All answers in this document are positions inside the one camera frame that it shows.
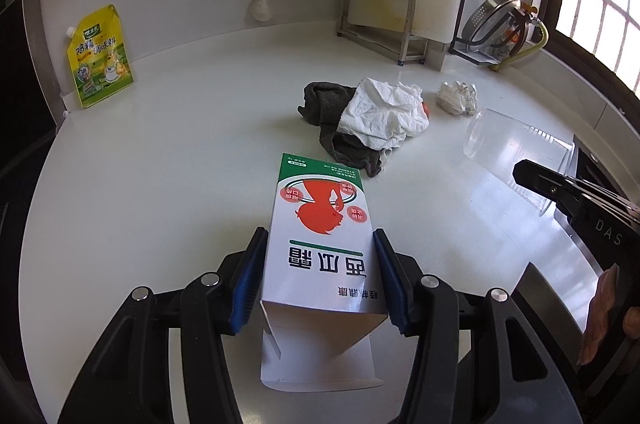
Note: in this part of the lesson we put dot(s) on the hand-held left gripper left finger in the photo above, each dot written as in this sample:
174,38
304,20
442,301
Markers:
247,284

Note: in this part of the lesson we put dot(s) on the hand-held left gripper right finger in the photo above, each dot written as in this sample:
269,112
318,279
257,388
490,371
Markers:
392,284

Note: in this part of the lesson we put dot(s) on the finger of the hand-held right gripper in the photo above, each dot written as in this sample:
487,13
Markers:
540,181

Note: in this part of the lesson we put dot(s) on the clear plastic cup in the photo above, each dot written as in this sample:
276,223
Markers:
500,143

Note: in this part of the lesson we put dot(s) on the white green red carton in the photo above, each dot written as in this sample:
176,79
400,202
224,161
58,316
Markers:
320,224

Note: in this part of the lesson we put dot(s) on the white paper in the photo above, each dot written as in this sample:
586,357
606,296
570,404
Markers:
457,98

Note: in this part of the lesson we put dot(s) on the red snack wrapper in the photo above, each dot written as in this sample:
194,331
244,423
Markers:
426,109

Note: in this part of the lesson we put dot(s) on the white tissue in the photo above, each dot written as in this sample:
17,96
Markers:
380,108

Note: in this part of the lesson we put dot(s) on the dark grey cloth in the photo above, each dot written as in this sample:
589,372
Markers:
322,98

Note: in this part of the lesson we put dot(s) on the person's right hand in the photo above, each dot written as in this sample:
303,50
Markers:
602,314

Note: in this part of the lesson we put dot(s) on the black kitchen sink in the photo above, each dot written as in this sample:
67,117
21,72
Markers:
582,153

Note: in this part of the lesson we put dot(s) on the glass pot lid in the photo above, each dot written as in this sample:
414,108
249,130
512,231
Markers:
492,21

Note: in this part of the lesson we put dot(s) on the metal cutting board stand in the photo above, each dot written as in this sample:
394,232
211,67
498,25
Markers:
411,18

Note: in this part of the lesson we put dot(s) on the yellow seasoning pouch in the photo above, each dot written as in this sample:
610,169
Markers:
100,58

